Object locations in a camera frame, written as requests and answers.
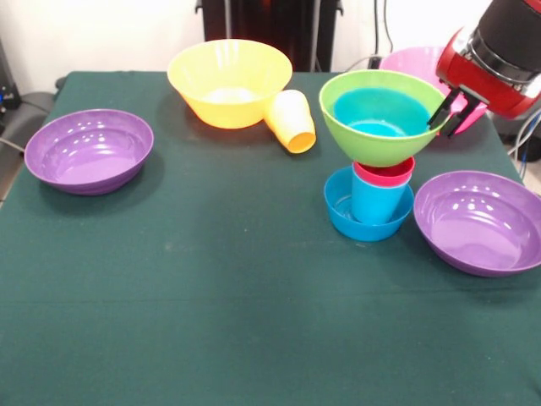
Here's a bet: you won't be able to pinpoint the grey cable bundle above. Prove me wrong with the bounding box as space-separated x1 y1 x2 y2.
506 107 541 200

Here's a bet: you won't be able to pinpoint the orange cup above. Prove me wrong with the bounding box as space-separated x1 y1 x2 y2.
265 89 317 154

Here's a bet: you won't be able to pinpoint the black wall cable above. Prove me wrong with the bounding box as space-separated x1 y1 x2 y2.
382 0 397 58

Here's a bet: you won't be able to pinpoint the pink bowl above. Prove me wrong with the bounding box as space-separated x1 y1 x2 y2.
378 46 489 136

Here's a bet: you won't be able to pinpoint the blue cup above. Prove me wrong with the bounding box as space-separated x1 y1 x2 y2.
351 175 413 224

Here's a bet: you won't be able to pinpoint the dark green tablecloth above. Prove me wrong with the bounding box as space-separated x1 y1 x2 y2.
0 70 541 406

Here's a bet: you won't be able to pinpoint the red cup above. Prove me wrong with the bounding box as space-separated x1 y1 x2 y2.
352 156 416 189

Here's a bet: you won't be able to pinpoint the green bowl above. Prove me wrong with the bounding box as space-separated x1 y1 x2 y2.
319 69 451 168

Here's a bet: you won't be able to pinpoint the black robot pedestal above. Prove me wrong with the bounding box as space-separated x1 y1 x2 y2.
202 0 343 73

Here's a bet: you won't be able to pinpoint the blue bowl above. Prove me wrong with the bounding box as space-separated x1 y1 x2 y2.
332 86 434 138
324 166 414 243

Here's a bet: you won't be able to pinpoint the purple bowl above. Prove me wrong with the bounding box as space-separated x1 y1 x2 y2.
24 108 155 197
413 170 541 278

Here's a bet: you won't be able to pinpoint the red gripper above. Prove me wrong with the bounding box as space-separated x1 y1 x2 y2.
426 27 541 138

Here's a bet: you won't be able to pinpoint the orange bowl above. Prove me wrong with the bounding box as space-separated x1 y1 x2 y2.
167 38 293 129

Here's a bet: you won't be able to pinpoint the black computer tower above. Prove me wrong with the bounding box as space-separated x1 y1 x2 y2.
0 37 22 123

